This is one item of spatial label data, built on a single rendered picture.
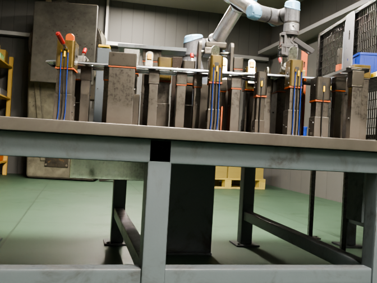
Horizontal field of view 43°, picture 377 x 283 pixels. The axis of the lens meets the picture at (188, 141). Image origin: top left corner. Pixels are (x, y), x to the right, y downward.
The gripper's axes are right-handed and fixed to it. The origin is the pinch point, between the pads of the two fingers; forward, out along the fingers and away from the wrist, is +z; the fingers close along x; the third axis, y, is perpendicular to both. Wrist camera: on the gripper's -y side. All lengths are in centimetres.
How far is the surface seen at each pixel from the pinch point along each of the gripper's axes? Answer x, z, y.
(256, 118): 19.5, 24.0, 20.9
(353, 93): 40.1, 12.7, -14.0
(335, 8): -431, -169, -183
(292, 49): 18.3, -8.0, 6.1
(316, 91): 23.2, 10.8, -4.4
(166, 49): -27, -12, 62
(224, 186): -514, 99, -52
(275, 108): 3.2, 17.7, 8.6
